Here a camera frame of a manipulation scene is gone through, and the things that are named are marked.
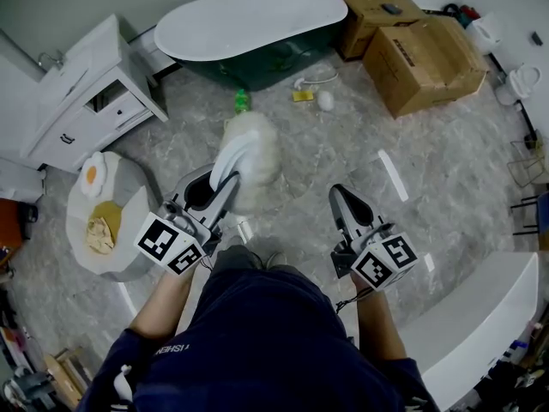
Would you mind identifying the white vanity cabinet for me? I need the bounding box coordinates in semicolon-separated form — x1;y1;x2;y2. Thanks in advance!
19;14;170;174

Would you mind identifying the large brown cardboard box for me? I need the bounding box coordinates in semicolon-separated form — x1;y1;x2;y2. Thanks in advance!
362;15;491;120

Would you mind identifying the wire rack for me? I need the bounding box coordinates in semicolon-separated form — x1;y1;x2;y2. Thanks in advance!
507;139;549;189

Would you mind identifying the fried egg plush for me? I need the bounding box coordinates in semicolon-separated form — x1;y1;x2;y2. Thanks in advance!
79;151;108;198

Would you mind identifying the black wrist cord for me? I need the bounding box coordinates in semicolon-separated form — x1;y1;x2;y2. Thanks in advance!
335;287;375;315

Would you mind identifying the white and green bathtub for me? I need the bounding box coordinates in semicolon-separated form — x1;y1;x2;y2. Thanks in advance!
153;0;349;93

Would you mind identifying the beige crumpled cloth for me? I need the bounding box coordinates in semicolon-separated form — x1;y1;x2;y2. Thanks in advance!
85;215;117;257

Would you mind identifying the white curved counter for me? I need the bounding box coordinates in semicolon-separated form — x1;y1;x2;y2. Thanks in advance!
401;251;540;405

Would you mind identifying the white fluffy cleaning tool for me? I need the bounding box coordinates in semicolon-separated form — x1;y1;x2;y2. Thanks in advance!
209;112;287;215

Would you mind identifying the small brown cardboard box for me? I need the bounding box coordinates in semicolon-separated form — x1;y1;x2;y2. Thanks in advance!
329;0;430;63

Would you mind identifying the person's dark navy shirt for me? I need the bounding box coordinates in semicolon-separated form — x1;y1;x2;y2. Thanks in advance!
76;268;439;412

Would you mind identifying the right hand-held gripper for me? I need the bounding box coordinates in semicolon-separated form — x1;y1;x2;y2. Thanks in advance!
329;184;420;292

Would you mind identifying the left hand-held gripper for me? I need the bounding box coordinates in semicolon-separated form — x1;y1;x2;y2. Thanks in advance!
133;163;242;277

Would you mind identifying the chrome faucet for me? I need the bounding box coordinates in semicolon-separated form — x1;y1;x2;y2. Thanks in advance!
37;49;66;70

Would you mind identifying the grey and white pouf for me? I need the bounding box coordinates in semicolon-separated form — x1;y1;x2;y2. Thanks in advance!
65;150;166;283

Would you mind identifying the person's left forearm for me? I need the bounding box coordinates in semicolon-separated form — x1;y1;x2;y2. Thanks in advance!
128;263;215;339

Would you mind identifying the green plastic bottle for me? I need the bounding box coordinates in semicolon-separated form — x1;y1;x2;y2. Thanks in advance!
233;88;252;116

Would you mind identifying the black metal chair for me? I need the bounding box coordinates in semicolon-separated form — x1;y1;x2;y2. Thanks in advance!
510;191;549;237

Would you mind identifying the person's right forearm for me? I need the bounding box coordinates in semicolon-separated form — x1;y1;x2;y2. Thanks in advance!
349;272;408;360

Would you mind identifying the white toilet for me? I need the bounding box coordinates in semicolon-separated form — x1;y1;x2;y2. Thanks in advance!
496;64;543;106

